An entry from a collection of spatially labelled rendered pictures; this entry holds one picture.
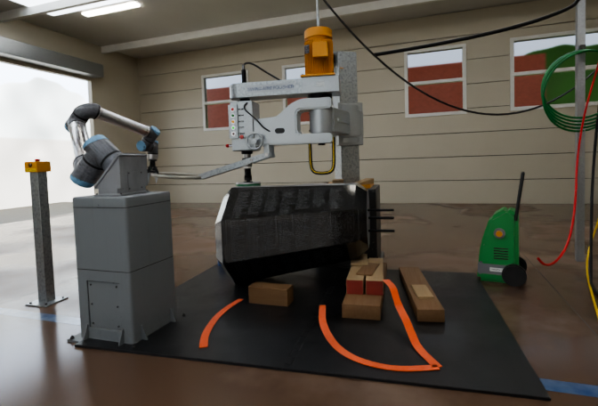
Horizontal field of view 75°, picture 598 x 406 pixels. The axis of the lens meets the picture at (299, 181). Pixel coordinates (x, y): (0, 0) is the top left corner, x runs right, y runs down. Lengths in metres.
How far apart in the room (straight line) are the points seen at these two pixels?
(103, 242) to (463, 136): 7.62
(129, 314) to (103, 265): 0.32
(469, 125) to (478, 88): 0.78
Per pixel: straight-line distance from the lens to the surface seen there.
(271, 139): 3.30
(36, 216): 3.55
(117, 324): 2.61
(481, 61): 9.17
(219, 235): 3.11
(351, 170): 3.84
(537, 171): 9.13
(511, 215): 3.43
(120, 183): 2.47
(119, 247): 2.44
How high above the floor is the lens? 1.02
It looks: 3 degrees down
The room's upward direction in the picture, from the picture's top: 2 degrees counter-clockwise
